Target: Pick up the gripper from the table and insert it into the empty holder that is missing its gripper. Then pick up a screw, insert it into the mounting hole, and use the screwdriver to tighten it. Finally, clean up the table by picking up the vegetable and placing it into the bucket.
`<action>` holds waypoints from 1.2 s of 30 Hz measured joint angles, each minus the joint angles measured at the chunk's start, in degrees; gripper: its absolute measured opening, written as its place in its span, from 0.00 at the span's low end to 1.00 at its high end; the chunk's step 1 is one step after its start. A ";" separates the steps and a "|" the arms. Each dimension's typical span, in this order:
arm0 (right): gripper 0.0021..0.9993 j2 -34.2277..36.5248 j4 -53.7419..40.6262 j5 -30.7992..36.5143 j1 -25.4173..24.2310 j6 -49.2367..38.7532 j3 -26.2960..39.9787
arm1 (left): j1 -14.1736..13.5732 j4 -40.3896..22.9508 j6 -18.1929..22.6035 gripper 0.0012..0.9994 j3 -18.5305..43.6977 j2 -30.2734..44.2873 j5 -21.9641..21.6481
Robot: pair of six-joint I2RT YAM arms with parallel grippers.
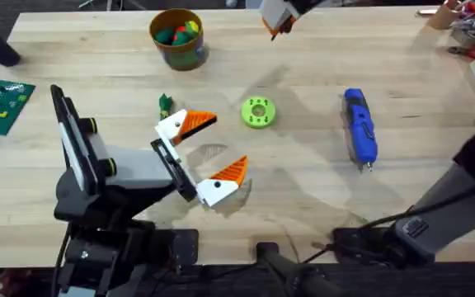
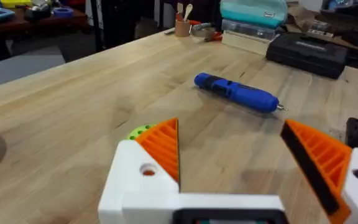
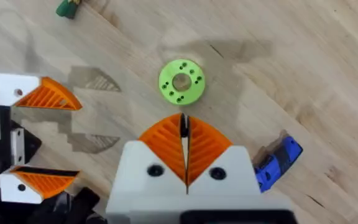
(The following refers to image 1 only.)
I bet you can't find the green vegetable toy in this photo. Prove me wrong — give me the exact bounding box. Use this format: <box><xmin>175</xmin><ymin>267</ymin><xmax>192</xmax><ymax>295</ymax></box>
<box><xmin>158</xmin><ymin>92</ymin><xmax>175</xmax><ymax>121</ymax></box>

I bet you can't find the black rail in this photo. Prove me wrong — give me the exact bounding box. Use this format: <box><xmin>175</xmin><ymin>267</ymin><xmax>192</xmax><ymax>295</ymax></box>
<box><xmin>0</xmin><ymin>262</ymin><xmax>475</xmax><ymax>297</ymax></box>

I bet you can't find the black upright left wrist plate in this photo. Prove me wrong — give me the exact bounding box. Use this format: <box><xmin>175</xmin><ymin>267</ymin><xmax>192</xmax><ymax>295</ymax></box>
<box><xmin>49</xmin><ymin>83</ymin><xmax>99</xmax><ymax>196</ymax></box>

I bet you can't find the cardboard box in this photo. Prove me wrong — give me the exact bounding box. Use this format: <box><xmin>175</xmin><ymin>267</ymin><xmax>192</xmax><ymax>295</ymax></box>
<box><xmin>426</xmin><ymin>0</ymin><xmax>462</xmax><ymax>31</ymax></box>

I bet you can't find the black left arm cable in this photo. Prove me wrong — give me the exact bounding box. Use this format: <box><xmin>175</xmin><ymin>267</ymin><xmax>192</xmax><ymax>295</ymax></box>
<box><xmin>50</xmin><ymin>222</ymin><xmax>73</xmax><ymax>297</ymax></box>

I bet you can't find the green disc with holes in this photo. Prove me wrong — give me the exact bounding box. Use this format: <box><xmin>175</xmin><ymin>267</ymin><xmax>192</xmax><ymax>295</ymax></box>
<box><xmin>240</xmin><ymin>95</ymin><xmax>277</xmax><ymax>130</ymax></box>

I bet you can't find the brown tub with toys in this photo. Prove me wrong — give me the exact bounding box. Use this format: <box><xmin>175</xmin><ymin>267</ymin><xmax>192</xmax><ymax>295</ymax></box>
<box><xmin>148</xmin><ymin>7</ymin><xmax>206</xmax><ymax>72</ymax></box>

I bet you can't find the blue electric screwdriver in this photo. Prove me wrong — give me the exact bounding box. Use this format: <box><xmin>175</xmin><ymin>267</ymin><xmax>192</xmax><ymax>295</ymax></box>
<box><xmin>340</xmin><ymin>87</ymin><xmax>379</xmax><ymax>173</ymax></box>

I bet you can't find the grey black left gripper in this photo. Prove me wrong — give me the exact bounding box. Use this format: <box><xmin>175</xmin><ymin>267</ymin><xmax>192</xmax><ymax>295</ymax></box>
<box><xmin>54</xmin><ymin>108</ymin><xmax>250</xmax><ymax>226</ymax></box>

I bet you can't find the black mount pole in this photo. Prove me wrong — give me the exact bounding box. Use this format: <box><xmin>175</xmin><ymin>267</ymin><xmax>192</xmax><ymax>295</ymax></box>
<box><xmin>255</xmin><ymin>241</ymin><xmax>346</xmax><ymax>297</ymax></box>

